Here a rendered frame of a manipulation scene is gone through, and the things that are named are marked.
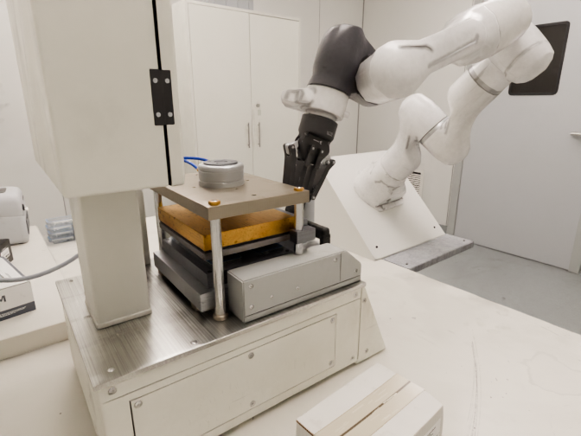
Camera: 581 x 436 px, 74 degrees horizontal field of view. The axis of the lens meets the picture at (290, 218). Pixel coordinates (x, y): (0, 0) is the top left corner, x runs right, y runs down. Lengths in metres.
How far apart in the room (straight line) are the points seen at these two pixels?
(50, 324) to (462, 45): 1.00
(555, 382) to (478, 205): 3.02
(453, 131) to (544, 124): 2.40
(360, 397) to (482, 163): 3.30
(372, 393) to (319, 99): 0.52
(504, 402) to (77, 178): 0.74
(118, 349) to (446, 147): 1.01
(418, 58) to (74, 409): 0.84
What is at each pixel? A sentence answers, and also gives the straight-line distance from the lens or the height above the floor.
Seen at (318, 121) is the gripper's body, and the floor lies 1.21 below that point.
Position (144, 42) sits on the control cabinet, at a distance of 0.47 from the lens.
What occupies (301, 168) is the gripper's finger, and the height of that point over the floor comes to 1.12.
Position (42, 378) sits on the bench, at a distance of 0.92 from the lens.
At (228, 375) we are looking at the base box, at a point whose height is 0.86.
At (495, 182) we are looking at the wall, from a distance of 3.76.
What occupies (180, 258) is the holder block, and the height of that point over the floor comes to 0.99.
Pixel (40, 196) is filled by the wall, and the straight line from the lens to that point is 3.14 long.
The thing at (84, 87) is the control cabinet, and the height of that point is 1.26.
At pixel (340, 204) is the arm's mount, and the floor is 0.91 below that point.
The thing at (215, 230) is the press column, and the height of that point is 1.07.
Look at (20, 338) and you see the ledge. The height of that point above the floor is 0.79.
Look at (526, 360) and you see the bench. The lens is 0.96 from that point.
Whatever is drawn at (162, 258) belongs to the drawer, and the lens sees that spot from 0.76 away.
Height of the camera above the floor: 1.25
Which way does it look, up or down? 17 degrees down
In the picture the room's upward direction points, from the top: straight up
